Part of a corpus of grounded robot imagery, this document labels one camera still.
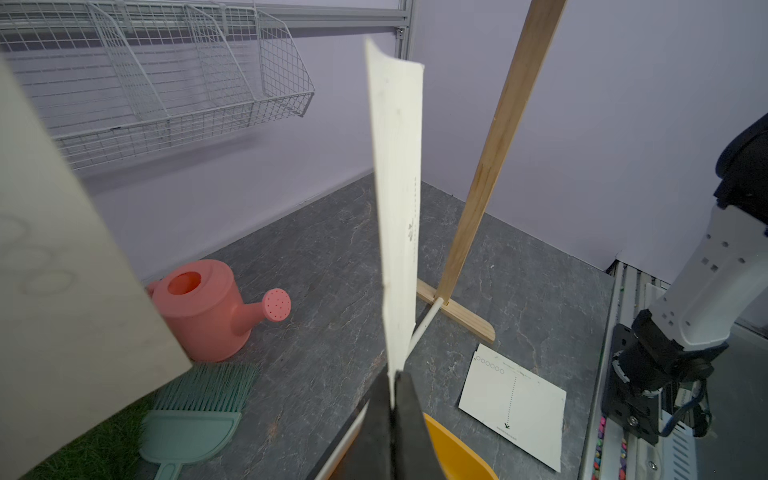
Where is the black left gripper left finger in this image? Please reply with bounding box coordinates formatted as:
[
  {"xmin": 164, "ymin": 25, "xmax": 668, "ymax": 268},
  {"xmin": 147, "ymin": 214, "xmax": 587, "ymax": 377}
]
[{"xmin": 338, "ymin": 371, "xmax": 392, "ymax": 479}]

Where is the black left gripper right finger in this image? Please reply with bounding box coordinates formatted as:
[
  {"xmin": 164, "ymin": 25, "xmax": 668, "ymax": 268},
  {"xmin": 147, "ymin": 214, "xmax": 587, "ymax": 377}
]
[{"xmin": 392, "ymin": 371, "xmax": 445, "ymax": 480}]

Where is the postcard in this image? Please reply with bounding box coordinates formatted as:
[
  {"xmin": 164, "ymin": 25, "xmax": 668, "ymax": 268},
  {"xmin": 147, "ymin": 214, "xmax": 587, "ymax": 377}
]
[
  {"xmin": 364, "ymin": 38, "xmax": 424, "ymax": 408},
  {"xmin": 459, "ymin": 344, "xmax": 567, "ymax": 472},
  {"xmin": 1, "ymin": 66, "xmax": 191, "ymax": 479}
]

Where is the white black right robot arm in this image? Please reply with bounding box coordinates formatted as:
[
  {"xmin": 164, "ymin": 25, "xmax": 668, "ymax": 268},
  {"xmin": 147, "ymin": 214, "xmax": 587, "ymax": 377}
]
[{"xmin": 601, "ymin": 117, "xmax": 767, "ymax": 444}]

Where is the yellow plastic tray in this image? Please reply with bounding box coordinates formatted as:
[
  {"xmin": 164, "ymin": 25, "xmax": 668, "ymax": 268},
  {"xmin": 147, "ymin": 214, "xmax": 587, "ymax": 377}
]
[{"xmin": 335, "ymin": 412, "xmax": 500, "ymax": 480}]

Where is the green dustpan brush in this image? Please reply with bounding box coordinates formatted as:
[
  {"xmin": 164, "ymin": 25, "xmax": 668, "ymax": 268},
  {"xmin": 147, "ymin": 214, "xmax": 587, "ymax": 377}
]
[{"xmin": 139, "ymin": 362, "xmax": 258, "ymax": 479}]

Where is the pink watering can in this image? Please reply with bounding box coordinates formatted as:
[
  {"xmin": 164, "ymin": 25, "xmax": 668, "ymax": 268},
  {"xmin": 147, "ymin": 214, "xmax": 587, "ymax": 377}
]
[{"xmin": 147, "ymin": 259, "xmax": 292, "ymax": 362}]

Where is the green artificial grass mat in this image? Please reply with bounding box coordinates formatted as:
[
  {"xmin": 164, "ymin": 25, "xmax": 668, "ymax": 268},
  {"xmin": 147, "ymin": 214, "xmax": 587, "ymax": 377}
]
[{"xmin": 23, "ymin": 393, "xmax": 154, "ymax": 479}]

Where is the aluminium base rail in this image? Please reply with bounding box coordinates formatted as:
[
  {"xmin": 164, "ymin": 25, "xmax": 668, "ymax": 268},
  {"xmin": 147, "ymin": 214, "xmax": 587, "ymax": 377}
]
[{"xmin": 578, "ymin": 260, "xmax": 768, "ymax": 480}]

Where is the white wire basket long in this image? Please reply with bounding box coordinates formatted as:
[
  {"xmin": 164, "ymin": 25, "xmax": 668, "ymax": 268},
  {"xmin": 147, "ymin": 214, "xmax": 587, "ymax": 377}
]
[{"xmin": 1, "ymin": 1, "xmax": 315, "ymax": 173}]

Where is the wooden drying rack frame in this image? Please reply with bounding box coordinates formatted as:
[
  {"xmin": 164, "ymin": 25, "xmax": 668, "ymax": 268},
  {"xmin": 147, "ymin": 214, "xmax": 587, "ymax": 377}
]
[{"xmin": 311, "ymin": 0, "xmax": 568, "ymax": 480}]

